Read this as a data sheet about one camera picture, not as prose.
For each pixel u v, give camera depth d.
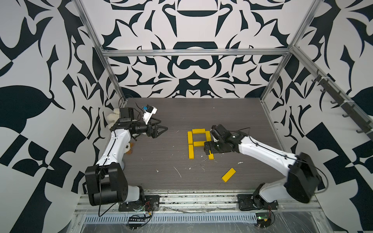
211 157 0.89
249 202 0.74
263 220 0.71
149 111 0.70
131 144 0.94
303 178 0.42
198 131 1.02
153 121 0.81
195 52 0.92
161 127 0.71
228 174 0.83
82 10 0.74
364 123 0.55
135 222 0.72
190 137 0.98
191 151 0.91
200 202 0.76
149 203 0.73
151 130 0.70
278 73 1.03
